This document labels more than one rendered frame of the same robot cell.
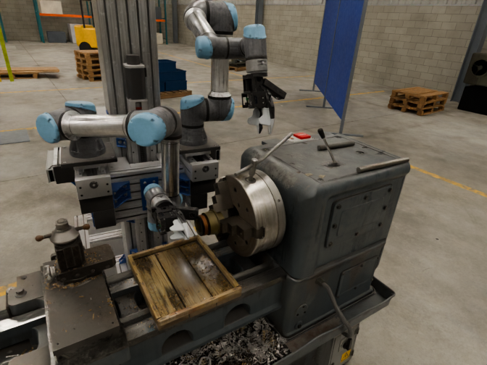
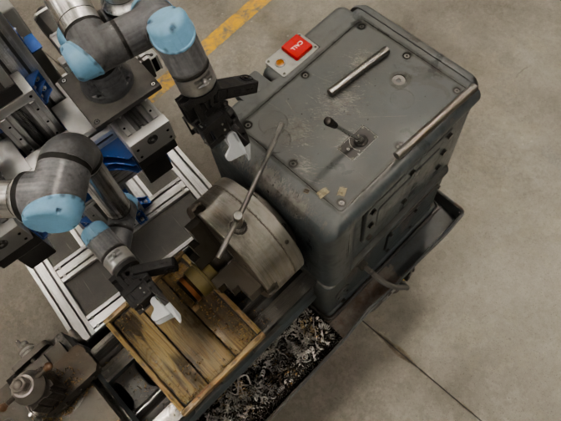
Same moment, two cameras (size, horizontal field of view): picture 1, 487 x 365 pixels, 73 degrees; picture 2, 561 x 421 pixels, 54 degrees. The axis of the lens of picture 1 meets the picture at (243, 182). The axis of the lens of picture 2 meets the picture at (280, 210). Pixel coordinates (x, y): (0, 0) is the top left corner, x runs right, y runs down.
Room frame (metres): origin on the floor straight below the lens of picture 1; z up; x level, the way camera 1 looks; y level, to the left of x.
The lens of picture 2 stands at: (0.51, -0.11, 2.42)
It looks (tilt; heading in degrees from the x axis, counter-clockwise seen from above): 65 degrees down; 359
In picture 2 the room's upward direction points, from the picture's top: 11 degrees counter-clockwise
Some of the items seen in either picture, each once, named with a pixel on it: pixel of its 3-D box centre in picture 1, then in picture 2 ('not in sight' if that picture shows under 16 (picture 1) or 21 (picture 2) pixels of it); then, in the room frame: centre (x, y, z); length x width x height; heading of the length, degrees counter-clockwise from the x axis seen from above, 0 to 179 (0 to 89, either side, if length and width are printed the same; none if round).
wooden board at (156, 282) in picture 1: (182, 274); (184, 329); (0.93, 0.21, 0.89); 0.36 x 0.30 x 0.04; 33
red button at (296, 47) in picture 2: (301, 136); (296, 48); (1.51, -0.26, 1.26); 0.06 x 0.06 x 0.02; 33
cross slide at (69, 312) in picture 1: (76, 292); (74, 414); (0.76, 0.50, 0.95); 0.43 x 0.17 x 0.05; 33
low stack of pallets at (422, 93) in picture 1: (418, 100); not in sight; (8.17, -4.12, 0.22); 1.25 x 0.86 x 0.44; 129
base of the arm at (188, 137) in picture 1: (192, 132); (101, 71); (1.61, 0.28, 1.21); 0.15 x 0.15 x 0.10
